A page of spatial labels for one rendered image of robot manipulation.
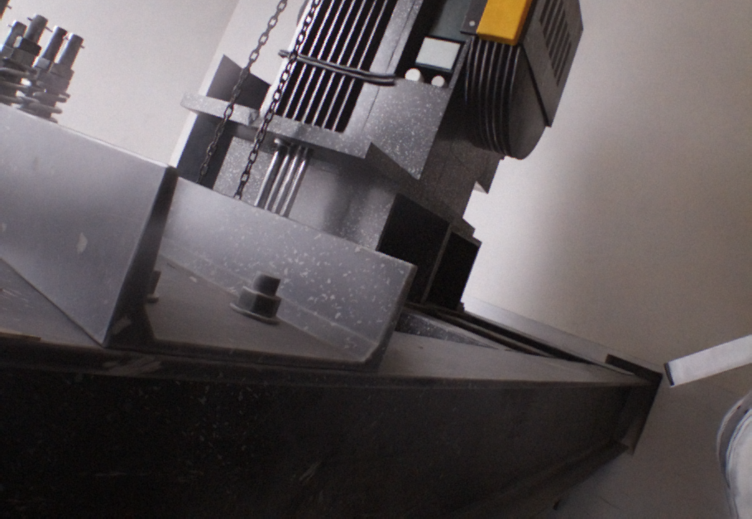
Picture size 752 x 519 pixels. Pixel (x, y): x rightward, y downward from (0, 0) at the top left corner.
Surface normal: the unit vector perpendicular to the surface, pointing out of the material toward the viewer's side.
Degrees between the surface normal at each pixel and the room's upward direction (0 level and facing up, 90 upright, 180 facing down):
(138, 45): 90
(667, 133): 90
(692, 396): 90
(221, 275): 50
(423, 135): 90
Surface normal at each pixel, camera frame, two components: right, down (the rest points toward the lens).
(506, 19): -0.35, -0.20
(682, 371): -0.80, -0.04
